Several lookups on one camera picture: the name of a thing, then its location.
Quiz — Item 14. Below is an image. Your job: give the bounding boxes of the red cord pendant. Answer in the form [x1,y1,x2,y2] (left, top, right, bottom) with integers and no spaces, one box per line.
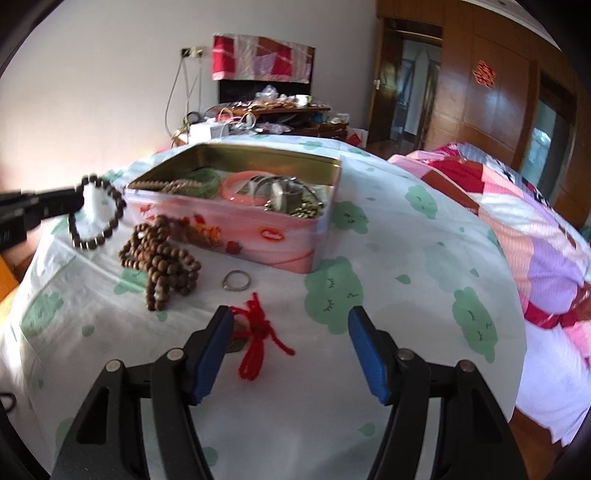
[230,292,296,381]

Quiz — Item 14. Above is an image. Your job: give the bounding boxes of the dark bead bracelet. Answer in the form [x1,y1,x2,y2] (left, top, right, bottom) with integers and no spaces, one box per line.
[67,173,127,251]

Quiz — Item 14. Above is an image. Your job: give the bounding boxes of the brown wooden bead mala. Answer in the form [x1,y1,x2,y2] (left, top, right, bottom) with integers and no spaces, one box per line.
[118,215,201,311]

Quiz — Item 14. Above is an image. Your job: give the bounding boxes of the green jade bead necklace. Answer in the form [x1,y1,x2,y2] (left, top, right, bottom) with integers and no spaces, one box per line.
[161,168,226,199]

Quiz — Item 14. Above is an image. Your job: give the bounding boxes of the silver wrist watch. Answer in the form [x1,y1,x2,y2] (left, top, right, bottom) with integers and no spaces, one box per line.
[263,175,325,218]

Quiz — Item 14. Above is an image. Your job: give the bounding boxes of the wooden bedroom door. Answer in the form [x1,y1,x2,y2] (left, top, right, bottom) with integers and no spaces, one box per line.
[368,18,404,144]

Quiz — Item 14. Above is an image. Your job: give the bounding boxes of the green cloud tablecloth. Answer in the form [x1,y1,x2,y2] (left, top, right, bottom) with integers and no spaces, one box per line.
[1,137,526,479]

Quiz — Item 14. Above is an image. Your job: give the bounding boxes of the pink Genji tin box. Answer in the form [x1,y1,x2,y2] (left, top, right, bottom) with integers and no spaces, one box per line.
[124,143,342,274]

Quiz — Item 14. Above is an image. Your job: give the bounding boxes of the white box on cabinet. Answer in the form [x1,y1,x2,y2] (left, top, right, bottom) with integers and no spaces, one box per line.
[187,120,229,145]

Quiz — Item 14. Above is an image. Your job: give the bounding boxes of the pink jade bangle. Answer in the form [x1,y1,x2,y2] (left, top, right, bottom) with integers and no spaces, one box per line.
[221,170,273,207]

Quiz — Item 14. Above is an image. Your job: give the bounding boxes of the colourful patchwork quilt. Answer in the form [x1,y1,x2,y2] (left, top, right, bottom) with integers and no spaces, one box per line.
[389,144,590,446]

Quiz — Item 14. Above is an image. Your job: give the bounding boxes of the black television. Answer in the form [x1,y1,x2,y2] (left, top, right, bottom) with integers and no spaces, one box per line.
[217,80,311,106]

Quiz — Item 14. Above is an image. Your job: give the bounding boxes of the red patchwork cloth cover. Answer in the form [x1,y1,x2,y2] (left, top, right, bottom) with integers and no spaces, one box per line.
[211,34,315,84]

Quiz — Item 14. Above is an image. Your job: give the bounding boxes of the wooden tv cabinet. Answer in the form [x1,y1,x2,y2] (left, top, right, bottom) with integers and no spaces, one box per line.
[172,103,352,149]

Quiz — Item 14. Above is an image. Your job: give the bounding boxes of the white mug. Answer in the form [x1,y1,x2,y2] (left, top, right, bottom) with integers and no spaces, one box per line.
[295,94,310,107]

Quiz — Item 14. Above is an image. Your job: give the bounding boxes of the wooden wardrobe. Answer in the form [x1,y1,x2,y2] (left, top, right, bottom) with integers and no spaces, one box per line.
[425,1,590,227]

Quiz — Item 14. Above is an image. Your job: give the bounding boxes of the red double happiness sticker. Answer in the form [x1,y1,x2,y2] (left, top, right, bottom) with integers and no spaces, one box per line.
[473,60,496,89]

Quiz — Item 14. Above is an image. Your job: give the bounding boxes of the silver ring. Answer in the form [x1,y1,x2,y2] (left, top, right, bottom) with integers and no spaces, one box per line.
[221,269,253,293]

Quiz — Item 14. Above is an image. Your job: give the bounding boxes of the wall power socket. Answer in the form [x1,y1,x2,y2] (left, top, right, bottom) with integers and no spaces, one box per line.
[180,46,204,59]

